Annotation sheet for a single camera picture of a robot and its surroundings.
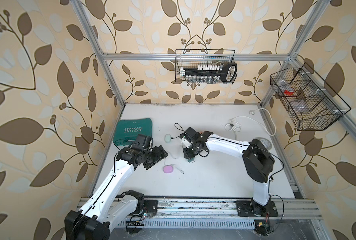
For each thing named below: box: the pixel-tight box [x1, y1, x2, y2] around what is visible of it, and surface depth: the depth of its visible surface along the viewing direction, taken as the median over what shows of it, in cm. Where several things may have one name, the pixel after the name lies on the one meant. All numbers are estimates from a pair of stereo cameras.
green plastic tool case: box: [113, 118, 153, 146], surface depth 103 cm
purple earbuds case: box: [163, 165, 174, 174], surface depth 88 cm
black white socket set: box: [179, 62, 238, 83], surface depth 86 cm
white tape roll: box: [253, 137, 272, 150], surface depth 98 cm
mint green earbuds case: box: [164, 134, 171, 143], surface depth 101 cm
